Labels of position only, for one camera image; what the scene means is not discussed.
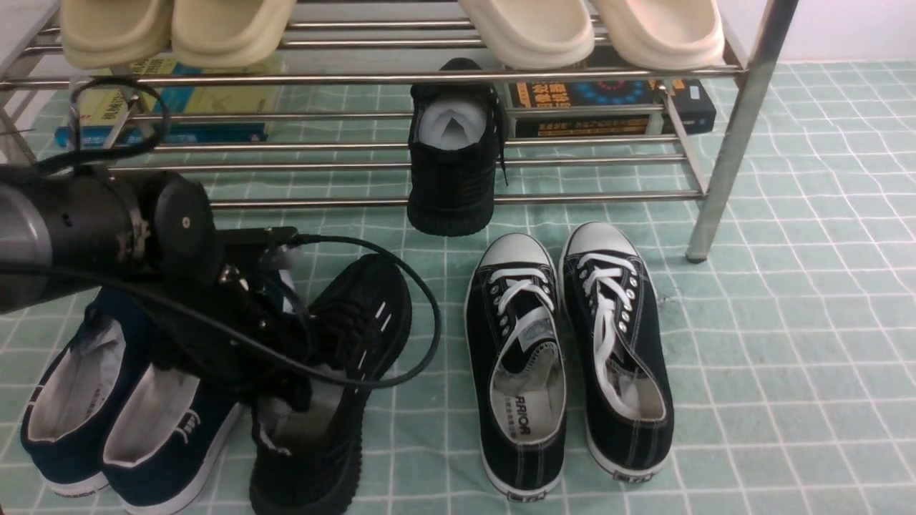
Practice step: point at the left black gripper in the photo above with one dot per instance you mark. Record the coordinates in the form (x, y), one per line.
(222, 312)

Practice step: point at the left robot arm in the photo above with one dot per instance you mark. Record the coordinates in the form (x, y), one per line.
(68, 234)

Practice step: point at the metal shoe rack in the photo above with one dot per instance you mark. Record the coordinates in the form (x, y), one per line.
(711, 193)

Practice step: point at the navy slip-on shoe right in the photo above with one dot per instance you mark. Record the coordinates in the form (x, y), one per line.
(166, 441)

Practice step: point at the navy slip-on shoe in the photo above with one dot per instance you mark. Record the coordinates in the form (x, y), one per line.
(80, 395)
(166, 441)

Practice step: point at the yellow blue book stack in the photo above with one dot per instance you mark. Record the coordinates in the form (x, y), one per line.
(99, 110)

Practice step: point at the navy slip-on shoe left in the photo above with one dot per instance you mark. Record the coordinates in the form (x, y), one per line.
(80, 395)

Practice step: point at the beige slipper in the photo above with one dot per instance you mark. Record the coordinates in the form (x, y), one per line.
(227, 34)
(101, 34)

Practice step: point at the black canvas sneaker left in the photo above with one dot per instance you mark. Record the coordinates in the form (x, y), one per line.
(518, 367)

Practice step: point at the black canvas sneaker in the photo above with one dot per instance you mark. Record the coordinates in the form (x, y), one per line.
(609, 298)
(518, 367)

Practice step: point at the beige slipper far left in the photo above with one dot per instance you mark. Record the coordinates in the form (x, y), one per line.
(101, 34)

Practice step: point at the black canvas sneaker right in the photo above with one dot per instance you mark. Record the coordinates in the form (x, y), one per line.
(609, 298)

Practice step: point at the cream slipper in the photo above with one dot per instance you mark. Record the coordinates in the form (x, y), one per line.
(533, 34)
(666, 35)

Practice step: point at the black orange book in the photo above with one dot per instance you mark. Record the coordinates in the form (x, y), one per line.
(608, 96)

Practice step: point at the cream slipper far right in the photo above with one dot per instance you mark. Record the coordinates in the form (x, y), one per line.
(666, 35)

